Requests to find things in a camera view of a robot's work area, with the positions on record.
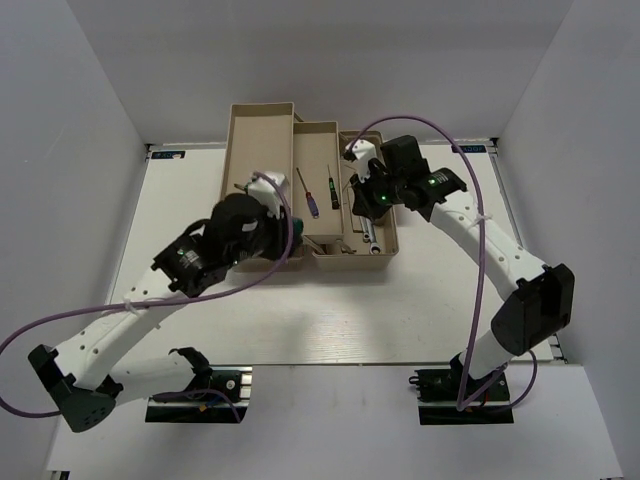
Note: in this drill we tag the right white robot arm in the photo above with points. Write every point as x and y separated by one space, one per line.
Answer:
537 298

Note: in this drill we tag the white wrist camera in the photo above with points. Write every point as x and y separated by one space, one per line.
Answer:
270 189
358 153

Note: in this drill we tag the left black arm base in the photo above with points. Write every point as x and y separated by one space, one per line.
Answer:
223 398

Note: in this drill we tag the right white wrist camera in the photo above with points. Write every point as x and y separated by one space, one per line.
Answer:
358 153

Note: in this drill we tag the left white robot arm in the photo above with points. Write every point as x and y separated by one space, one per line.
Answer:
87 376

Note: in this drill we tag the black green precision screwdriver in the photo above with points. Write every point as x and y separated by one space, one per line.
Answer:
335 203

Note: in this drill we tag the small silver ratchet wrench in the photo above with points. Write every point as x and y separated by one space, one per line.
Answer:
365 229

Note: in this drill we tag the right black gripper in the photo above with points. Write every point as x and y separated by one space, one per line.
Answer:
362 203

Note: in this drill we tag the large silver ratchet wrench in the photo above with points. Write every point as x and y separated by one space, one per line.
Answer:
375 248

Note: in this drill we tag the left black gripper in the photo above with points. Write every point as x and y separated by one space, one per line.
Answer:
280 228

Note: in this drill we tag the red blue screwdriver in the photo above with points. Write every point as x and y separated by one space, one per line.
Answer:
311 203

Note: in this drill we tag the green orange screwdriver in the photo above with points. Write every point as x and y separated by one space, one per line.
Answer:
298 232

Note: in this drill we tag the beige plastic toolbox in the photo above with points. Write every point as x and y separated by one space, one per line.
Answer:
272 137

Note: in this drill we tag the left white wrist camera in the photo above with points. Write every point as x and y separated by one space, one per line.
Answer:
270 189

